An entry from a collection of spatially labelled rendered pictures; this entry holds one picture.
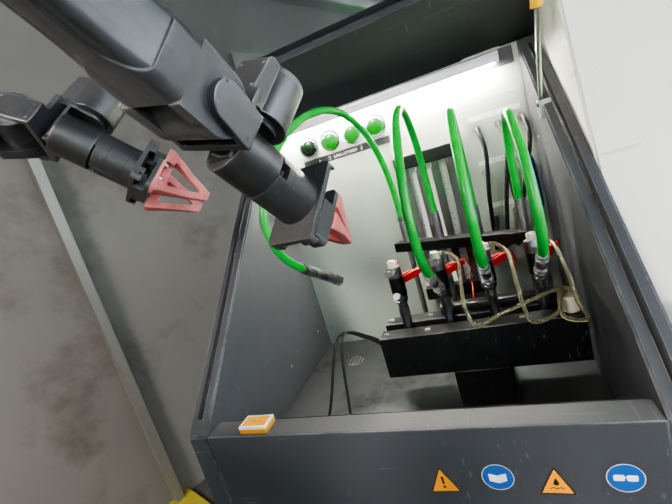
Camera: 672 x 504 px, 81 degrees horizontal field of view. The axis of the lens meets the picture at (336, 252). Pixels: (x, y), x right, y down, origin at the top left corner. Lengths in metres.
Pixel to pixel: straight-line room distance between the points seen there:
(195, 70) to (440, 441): 0.50
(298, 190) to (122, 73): 0.19
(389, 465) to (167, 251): 1.76
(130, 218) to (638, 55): 1.94
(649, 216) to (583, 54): 0.27
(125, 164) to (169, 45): 0.32
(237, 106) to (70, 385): 1.83
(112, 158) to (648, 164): 0.76
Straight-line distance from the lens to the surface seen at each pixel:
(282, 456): 0.68
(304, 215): 0.42
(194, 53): 0.33
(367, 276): 1.07
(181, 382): 2.24
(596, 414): 0.57
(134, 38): 0.31
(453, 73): 0.95
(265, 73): 0.42
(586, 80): 0.76
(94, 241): 2.07
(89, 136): 0.62
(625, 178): 0.74
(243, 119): 0.35
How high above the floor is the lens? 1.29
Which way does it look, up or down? 11 degrees down
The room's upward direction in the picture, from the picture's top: 17 degrees counter-clockwise
